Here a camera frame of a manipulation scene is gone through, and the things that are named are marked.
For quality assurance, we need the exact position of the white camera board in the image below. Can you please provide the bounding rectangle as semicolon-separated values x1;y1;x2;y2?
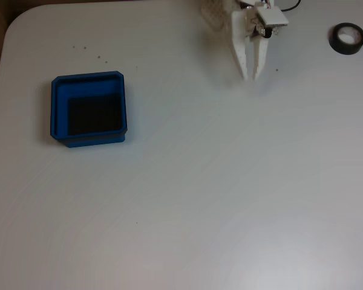
255;5;290;39

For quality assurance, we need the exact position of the blue square plastic box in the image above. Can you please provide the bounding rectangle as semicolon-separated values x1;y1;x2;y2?
50;70;130;149

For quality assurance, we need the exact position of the black cable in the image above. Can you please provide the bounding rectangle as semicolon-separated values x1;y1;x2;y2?
280;0;302;12

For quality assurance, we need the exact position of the black tape roll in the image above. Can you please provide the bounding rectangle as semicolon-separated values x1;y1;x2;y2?
329;22;363;56

